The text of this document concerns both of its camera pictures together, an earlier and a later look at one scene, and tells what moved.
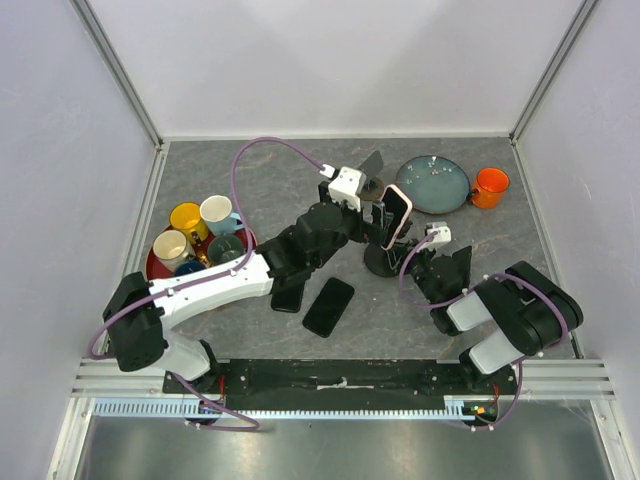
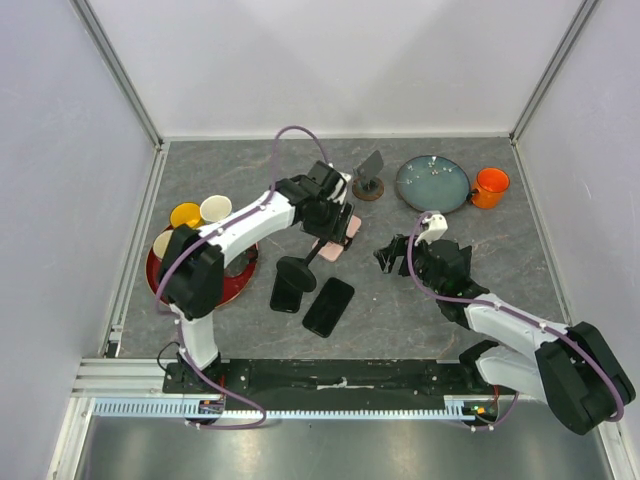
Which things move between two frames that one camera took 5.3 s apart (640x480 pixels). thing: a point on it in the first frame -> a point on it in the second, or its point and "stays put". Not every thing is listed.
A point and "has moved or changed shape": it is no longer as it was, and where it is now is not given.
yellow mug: [187, 217] stays put
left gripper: [365, 231] -> [331, 232]
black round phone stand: [382, 262] has moved or changed shape
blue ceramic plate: [437, 185] stays put
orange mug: [489, 188] stays put
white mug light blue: [217, 212] stays put
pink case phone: [396, 209] has moved or changed shape
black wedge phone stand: [443, 321] has moved or changed shape
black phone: [329, 307] stays put
